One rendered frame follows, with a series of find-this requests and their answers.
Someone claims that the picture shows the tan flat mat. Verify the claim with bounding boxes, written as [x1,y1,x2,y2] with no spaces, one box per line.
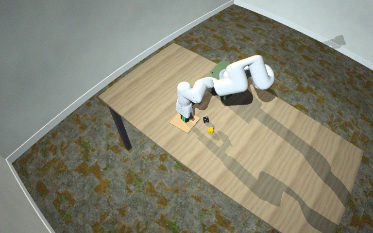
[170,113,200,133]

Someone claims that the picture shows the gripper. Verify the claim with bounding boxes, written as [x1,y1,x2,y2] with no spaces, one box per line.
[176,100,193,123]

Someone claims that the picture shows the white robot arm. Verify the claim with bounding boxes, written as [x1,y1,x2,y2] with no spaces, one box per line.
[177,55,275,106]

